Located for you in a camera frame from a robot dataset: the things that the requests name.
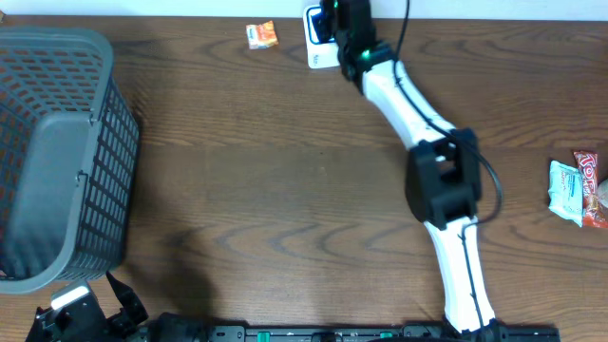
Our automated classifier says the green lid jar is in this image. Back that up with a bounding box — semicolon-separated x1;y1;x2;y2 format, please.
598;180;608;208

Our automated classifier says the red Top chocolate bar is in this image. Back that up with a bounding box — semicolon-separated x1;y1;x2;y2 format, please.
573;150;607;229

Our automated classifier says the white barcode scanner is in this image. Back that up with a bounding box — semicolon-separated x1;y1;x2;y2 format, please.
303;5;339;69

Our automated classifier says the orange Kleenex tissue pack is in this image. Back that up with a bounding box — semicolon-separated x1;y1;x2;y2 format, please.
246;21;278;49

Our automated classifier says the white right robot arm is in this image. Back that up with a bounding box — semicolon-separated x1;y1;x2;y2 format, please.
309;0;501;341

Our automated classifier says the mint tissue wipes pack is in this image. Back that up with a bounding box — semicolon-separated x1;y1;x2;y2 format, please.
548;161;583;227

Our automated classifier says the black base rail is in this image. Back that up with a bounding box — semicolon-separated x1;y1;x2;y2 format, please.
134;313;561;342

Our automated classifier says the grey plastic basket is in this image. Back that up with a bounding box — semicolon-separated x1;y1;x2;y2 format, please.
1;27;140;295

